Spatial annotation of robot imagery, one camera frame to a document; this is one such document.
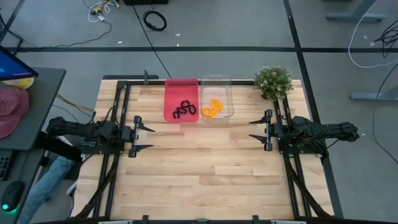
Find person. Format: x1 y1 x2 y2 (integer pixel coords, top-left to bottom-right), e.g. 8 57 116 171
16 155 75 224

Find grey desk foot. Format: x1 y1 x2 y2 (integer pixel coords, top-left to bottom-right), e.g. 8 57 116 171
349 85 398 102
325 0 388 23

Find black aluminium table frame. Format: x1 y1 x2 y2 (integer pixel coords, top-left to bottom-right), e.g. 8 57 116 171
71 70 345 224

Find pink plastic bin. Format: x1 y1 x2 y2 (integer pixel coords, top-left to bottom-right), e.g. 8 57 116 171
163 77 200 124

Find coiled black cable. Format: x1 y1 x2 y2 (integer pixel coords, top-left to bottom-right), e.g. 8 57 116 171
142 9 168 32

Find black box on floor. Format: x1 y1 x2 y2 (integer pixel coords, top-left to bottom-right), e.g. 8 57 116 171
123 0 170 6

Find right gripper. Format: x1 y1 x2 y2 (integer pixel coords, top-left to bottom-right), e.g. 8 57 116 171
248 109 282 152

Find long white cable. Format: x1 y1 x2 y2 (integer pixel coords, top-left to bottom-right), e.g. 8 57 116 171
347 13 398 69

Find tangled black cables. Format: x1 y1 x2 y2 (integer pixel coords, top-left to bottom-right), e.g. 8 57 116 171
374 19 398 59

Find computer monitor on desk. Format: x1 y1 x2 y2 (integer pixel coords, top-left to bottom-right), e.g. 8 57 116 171
0 45 40 82

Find pink cap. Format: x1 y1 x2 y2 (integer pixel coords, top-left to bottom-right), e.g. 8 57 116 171
0 86 30 139

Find clear plastic bin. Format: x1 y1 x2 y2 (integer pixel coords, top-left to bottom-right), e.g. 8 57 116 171
200 73 235 123

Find yellow wipes container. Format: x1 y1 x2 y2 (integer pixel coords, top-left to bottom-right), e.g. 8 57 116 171
1 77 35 91

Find black keyboard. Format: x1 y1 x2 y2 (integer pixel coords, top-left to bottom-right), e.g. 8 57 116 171
0 149 13 182

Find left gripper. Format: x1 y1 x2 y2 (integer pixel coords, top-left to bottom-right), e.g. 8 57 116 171
119 115 156 158

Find white cable bundle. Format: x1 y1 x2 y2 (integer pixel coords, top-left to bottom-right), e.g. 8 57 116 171
83 0 123 24

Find black side desk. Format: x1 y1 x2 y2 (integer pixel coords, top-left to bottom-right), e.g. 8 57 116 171
0 67 83 224

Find black computer mouse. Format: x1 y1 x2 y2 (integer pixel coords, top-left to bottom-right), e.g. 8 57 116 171
1 180 25 213

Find green potted plant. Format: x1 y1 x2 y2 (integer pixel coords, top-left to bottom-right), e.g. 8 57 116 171
254 65 294 101

